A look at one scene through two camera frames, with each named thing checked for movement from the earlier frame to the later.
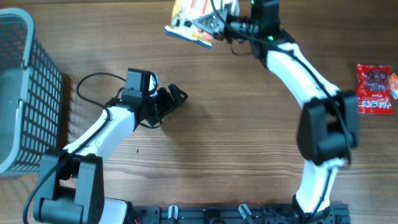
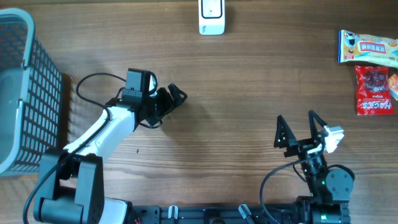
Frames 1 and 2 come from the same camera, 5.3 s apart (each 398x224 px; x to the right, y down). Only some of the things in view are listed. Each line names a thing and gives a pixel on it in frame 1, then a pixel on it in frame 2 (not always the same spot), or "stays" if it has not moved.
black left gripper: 167,102 stays
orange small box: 393,85 stays
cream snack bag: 185,12 to 354,46
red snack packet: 374,89 stays
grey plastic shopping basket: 32,96 stays
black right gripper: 215,27 to 308,144
